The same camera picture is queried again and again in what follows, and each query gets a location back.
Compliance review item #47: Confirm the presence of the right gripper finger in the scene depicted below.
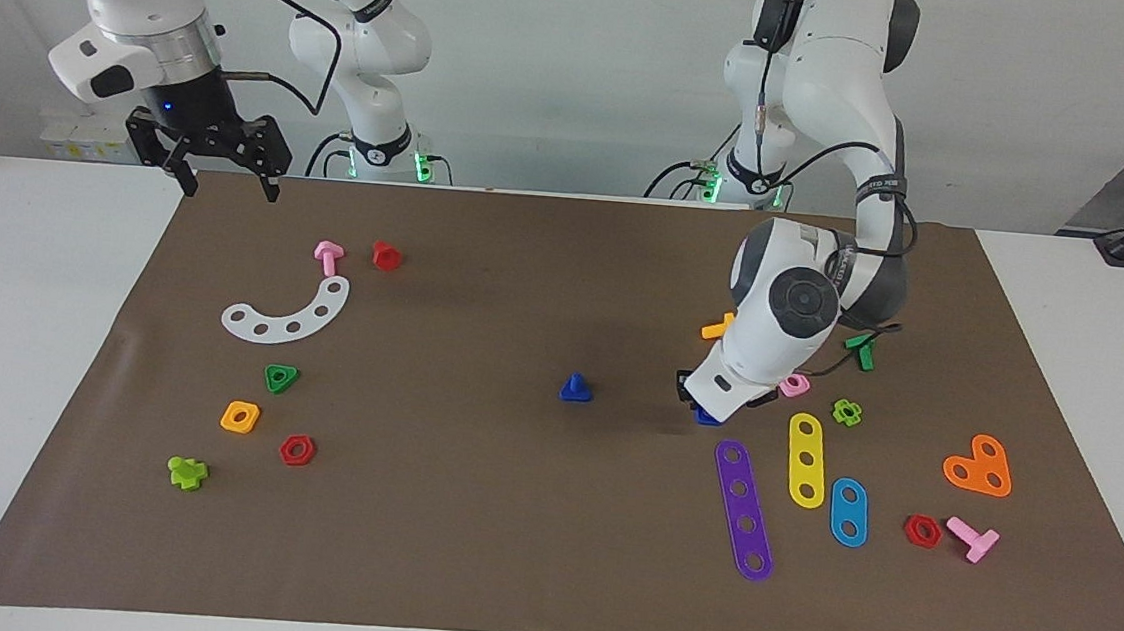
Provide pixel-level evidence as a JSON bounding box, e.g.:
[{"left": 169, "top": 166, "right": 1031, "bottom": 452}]
[
  {"left": 250, "top": 156, "right": 285, "bottom": 204},
  {"left": 162, "top": 149, "right": 203, "bottom": 200}
]

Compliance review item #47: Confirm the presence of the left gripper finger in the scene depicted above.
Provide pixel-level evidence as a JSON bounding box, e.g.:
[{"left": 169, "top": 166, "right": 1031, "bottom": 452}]
[{"left": 673, "top": 370, "right": 710, "bottom": 410}]

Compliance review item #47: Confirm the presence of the yellow three-hole plastic plate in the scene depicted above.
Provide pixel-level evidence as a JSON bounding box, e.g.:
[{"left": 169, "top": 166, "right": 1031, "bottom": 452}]
[{"left": 783, "top": 411, "right": 832, "bottom": 511}]

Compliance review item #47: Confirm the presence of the purple four-hole plastic plate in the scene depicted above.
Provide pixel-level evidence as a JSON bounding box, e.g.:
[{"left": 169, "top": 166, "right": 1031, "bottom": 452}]
[{"left": 705, "top": 438, "right": 784, "bottom": 584}]

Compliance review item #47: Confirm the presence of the green plastic bolt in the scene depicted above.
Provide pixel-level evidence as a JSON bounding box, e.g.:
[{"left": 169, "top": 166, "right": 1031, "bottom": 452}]
[{"left": 843, "top": 330, "right": 880, "bottom": 373}]

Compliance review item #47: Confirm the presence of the blue two-hole plastic plate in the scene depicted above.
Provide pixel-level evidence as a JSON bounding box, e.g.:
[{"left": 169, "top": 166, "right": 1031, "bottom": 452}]
[{"left": 827, "top": 476, "right": 873, "bottom": 550}]

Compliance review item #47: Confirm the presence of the white curved five-hole plate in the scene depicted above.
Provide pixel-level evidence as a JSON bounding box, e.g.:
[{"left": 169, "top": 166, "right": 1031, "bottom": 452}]
[{"left": 219, "top": 267, "right": 351, "bottom": 352}]

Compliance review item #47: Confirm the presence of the red hexagonal plastic nut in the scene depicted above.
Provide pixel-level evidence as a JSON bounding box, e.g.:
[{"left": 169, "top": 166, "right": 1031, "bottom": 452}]
[
  {"left": 902, "top": 513, "right": 944, "bottom": 550},
  {"left": 278, "top": 433, "right": 318, "bottom": 469}
]

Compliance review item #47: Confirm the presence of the brown table mat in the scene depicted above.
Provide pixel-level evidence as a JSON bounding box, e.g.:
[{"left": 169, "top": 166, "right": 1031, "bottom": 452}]
[{"left": 0, "top": 151, "right": 1124, "bottom": 631}]

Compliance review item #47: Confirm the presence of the orange angled three-hole plate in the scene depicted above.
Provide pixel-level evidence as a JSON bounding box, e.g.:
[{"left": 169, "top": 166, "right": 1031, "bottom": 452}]
[{"left": 940, "top": 431, "right": 1017, "bottom": 499}]

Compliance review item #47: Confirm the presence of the orange square plastic nut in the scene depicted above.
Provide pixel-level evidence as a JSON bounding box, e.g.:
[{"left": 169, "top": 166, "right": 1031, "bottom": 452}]
[{"left": 219, "top": 399, "right": 262, "bottom": 436}]

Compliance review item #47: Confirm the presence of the lime green cross bolt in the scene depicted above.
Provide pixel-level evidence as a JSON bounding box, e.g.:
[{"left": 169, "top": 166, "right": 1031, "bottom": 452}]
[{"left": 166, "top": 454, "right": 210, "bottom": 493}]

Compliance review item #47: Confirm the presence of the black right base cable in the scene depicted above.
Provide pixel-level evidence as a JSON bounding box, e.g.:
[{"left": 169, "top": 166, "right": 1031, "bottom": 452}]
[{"left": 304, "top": 128, "right": 357, "bottom": 182}]

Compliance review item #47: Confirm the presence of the black base cable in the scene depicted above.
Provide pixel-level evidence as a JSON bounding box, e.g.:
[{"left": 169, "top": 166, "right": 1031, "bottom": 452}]
[
  {"left": 304, "top": 128, "right": 357, "bottom": 182},
  {"left": 643, "top": 152, "right": 736, "bottom": 206}
]

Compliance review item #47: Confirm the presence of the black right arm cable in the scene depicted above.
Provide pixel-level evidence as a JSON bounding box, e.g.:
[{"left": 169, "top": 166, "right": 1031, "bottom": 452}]
[{"left": 202, "top": 0, "right": 347, "bottom": 118}]

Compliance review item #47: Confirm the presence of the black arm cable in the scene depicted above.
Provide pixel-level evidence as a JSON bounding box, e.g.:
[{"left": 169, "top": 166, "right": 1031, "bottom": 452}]
[
  {"left": 728, "top": 0, "right": 939, "bottom": 389},
  {"left": 202, "top": 0, "right": 347, "bottom": 118}
]

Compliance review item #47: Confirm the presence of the black left base cable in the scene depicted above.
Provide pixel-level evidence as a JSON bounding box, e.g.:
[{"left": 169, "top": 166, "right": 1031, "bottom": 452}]
[{"left": 643, "top": 152, "right": 736, "bottom": 206}]

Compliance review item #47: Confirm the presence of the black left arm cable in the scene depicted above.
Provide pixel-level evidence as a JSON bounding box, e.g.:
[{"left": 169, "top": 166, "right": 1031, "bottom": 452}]
[{"left": 728, "top": 0, "right": 939, "bottom": 389}]

